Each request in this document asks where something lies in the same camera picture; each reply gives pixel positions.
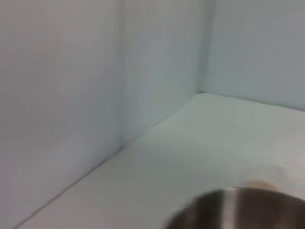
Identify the large stainless steel bowl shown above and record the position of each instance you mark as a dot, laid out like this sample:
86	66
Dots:
238	210

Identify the clear plastic measuring cup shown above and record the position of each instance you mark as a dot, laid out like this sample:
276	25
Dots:
259	184

